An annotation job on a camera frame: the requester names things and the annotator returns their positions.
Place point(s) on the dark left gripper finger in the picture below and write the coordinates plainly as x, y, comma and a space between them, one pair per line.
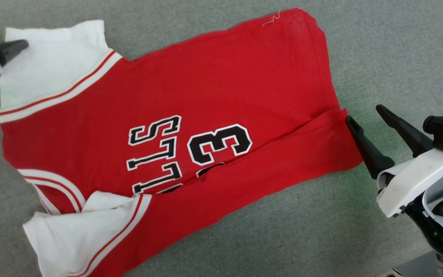
12, 48

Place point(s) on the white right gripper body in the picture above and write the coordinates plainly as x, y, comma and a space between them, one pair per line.
410, 181

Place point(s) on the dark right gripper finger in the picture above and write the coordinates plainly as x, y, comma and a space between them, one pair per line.
408, 132
369, 152

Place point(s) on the red basketball jersey number 23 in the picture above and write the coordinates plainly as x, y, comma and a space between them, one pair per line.
206, 100

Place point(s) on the grey fabric sofa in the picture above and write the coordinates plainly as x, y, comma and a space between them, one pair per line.
379, 50

